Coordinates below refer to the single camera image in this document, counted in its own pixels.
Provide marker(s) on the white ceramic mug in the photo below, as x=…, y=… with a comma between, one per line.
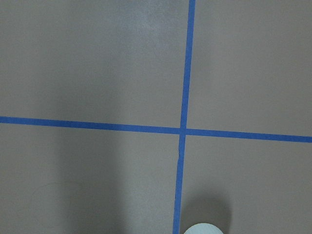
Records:
x=203, y=228

